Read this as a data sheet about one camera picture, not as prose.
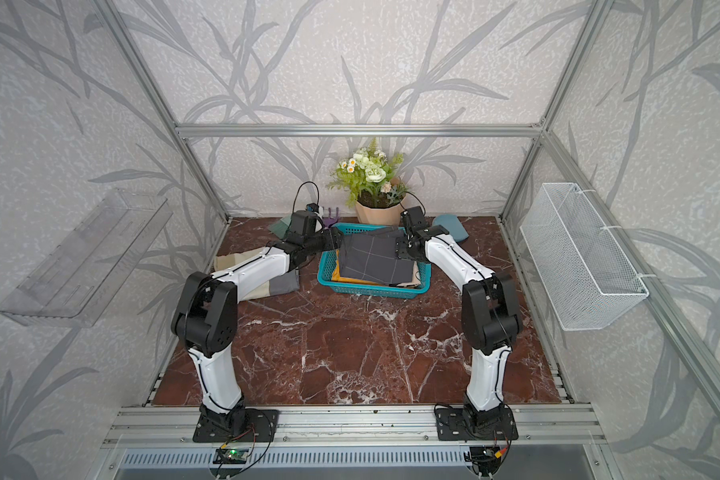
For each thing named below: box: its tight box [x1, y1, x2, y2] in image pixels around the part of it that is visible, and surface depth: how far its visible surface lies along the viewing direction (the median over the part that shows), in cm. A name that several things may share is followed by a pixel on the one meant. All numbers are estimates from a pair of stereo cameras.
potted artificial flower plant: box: [327, 138, 410, 226], surface depth 95 cm
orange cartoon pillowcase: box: [331, 249, 422, 288], surface depth 98 cm
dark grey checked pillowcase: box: [339, 226, 415, 285], surface depth 99 cm
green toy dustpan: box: [268, 213, 293, 240], surface depth 122 cm
